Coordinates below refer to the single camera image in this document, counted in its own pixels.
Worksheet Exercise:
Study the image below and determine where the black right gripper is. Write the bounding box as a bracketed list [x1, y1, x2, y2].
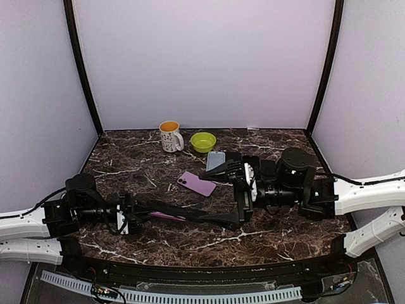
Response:
[199, 160, 302, 232]

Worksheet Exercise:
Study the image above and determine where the black phone case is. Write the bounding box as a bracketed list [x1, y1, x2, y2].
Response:
[139, 200, 209, 222]

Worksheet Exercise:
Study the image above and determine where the light blue phone case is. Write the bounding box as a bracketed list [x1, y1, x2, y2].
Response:
[206, 151, 226, 172]

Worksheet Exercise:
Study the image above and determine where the black phone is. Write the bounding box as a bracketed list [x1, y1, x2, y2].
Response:
[149, 212, 185, 222]
[225, 151, 242, 163]

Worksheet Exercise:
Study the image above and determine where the dark green phone case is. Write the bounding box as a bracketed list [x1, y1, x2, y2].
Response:
[242, 155, 260, 172]

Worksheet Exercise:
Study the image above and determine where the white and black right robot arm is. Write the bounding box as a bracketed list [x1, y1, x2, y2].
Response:
[199, 148, 404, 275]

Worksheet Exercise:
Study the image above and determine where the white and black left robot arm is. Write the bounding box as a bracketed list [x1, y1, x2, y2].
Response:
[1, 174, 152, 276]

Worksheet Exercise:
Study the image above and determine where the lime green plastic bowl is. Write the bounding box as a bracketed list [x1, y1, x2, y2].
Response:
[190, 132, 216, 153]

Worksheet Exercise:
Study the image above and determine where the white patterned mug orange inside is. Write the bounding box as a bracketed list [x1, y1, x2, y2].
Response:
[159, 121, 184, 153]

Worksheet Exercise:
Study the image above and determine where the small green circuit board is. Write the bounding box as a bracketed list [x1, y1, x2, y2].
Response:
[90, 284, 118, 300]

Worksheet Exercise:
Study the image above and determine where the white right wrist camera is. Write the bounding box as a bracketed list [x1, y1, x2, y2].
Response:
[244, 163, 258, 202]

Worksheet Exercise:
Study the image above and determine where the white slotted cable duct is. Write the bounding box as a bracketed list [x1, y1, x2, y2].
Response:
[40, 270, 302, 303]

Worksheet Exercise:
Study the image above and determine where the black front table rail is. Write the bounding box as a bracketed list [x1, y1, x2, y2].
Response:
[45, 255, 363, 286]

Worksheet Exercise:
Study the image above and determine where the black left corner post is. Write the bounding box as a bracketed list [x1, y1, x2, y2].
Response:
[63, 0, 104, 137]

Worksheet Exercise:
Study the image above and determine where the black corner post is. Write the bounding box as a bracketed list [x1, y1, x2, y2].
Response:
[63, 0, 104, 137]
[306, 0, 345, 137]

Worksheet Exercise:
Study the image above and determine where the black right corner post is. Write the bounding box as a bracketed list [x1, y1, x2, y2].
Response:
[306, 0, 345, 137]

